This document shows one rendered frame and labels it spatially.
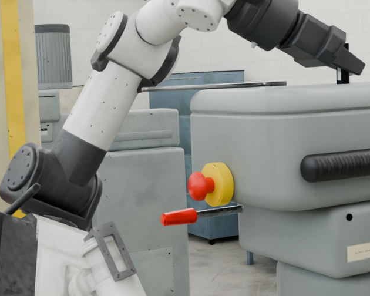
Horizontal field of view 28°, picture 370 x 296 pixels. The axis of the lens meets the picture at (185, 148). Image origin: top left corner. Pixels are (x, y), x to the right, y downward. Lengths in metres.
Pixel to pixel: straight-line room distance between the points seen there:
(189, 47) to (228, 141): 8.96
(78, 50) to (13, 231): 9.47
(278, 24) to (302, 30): 0.04
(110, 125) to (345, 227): 0.47
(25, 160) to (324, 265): 0.54
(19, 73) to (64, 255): 1.55
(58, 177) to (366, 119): 0.54
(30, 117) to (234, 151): 1.77
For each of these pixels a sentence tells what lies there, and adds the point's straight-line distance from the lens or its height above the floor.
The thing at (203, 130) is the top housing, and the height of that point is 1.83.
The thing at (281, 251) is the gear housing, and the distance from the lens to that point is 1.09.
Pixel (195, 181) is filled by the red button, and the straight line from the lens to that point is 0.99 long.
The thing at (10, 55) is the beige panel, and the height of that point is 2.02.
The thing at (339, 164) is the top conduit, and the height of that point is 1.79.
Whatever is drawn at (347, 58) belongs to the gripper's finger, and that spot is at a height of 1.93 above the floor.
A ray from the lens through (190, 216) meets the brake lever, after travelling 1.11.
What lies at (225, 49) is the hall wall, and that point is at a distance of 9.20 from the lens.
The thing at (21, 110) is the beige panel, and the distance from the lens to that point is 2.69.
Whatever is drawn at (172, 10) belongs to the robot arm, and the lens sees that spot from 1.13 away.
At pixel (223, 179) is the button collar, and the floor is 1.77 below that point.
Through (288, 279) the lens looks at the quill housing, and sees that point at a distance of 1.15.
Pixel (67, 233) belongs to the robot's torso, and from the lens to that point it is 1.23.
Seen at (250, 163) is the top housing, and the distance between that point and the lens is 0.96.
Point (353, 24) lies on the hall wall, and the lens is 7.38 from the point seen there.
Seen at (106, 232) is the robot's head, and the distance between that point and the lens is 1.10.
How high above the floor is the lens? 1.90
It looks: 5 degrees down
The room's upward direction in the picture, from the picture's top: 2 degrees counter-clockwise
